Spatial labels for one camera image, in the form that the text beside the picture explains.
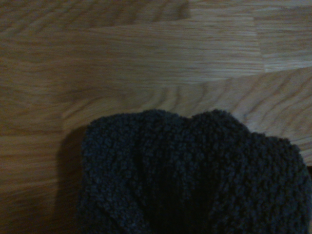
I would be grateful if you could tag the dark green towel cloth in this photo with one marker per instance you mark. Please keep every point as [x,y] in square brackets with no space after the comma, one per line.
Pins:
[195,175]

